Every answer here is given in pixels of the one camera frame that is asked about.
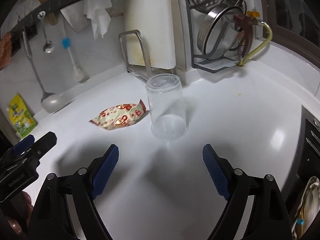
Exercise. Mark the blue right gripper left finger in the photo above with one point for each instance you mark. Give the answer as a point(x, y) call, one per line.
point(102, 168)

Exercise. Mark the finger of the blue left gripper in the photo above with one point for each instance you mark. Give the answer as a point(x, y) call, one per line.
point(43, 143)
point(23, 145)

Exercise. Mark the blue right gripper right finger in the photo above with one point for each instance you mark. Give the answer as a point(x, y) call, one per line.
point(211, 161)

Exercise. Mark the red patterned snack wrapper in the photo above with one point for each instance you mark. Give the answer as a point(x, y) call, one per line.
point(120, 116)

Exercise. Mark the clear plastic cup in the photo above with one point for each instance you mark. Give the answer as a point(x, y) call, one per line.
point(166, 106)

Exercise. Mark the black kitchen sink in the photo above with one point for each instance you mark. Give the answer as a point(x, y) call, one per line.
point(305, 163)

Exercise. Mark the left hand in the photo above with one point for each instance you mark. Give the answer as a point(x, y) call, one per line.
point(22, 205)

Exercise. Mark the yellow green detergent pouch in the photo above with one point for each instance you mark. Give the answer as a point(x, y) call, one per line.
point(20, 117)

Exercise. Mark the blue white bottle brush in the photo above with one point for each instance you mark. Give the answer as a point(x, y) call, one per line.
point(78, 74)

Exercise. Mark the steel cutting board rack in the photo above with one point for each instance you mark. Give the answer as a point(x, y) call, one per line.
point(136, 55)

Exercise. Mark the small steel spoon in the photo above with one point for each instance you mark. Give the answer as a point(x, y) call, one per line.
point(48, 44)

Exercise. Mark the dish drying rack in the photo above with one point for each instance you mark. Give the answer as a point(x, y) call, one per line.
point(239, 52)

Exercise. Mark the white dishes in sink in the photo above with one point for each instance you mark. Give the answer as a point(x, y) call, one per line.
point(307, 209)

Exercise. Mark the orange patterned cloth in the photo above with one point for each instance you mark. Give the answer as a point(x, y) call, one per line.
point(5, 50)

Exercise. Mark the steel pot lid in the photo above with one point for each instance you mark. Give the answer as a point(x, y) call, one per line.
point(218, 31)

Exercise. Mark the white hanging cloth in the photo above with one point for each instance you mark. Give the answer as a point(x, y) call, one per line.
point(95, 11)

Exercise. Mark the white cutting board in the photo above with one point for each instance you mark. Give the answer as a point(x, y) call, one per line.
point(153, 18)

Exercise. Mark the dark window frame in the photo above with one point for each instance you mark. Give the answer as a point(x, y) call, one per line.
point(294, 26)

